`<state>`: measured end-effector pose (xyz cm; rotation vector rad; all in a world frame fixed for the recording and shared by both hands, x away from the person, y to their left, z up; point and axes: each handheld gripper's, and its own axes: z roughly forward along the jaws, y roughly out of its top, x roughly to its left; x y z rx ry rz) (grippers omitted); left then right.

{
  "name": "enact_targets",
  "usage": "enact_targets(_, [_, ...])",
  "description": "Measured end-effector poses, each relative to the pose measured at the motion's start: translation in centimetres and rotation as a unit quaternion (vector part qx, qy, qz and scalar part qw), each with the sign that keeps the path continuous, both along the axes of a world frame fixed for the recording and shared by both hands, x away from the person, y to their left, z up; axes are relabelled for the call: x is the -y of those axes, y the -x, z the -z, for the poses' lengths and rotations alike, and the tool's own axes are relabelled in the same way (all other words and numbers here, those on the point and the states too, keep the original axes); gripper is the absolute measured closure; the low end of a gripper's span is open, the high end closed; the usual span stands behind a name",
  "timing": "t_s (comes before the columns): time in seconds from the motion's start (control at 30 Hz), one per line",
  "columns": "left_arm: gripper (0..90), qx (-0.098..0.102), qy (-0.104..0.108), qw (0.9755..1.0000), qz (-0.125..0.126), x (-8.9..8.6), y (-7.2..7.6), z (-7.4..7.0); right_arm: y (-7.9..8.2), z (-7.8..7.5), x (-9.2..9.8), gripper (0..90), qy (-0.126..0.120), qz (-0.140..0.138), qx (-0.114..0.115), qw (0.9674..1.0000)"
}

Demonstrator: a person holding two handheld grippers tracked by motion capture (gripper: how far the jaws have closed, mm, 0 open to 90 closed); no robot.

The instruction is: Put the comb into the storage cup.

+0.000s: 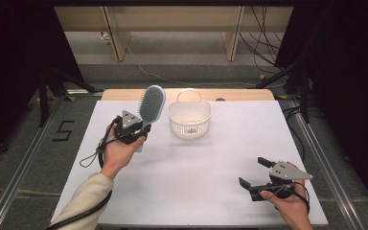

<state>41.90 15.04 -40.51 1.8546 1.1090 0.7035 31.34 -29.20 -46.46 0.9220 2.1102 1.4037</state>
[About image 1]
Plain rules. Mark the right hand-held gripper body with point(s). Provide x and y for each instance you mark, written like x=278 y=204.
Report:
x=284 y=172

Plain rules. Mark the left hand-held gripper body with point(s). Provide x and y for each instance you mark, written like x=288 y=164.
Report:
x=129 y=119

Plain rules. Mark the light blue hairbrush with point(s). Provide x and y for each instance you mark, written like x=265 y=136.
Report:
x=151 y=105

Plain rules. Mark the white plastic basket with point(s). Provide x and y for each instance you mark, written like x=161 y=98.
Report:
x=190 y=127

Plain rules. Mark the person's left hand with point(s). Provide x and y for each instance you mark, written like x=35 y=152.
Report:
x=118 y=156

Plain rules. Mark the person's right hand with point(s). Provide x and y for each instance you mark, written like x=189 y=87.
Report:
x=294 y=211

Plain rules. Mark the light wooden table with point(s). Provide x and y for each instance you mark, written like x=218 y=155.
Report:
x=124 y=95

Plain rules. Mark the white table cover sheet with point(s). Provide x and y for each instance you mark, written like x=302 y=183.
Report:
x=188 y=179

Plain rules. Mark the yellow tape piece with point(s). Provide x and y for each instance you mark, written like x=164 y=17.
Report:
x=71 y=98
x=281 y=96
x=262 y=77

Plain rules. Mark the dark round table grommet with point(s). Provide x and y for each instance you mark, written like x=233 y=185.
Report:
x=220 y=99

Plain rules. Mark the black metal stand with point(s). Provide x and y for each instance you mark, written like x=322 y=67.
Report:
x=305 y=96
x=43 y=102

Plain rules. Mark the small metal fitting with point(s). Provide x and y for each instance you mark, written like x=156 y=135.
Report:
x=105 y=35

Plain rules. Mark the beige wooden desk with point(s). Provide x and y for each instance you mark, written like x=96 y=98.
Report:
x=172 y=19

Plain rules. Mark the black curtain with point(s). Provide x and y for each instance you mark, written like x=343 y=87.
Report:
x=348 y=80
x=12 y=64

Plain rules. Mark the aluminium floor rail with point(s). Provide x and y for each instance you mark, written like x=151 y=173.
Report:
x=329 y=172
x=16 y=182

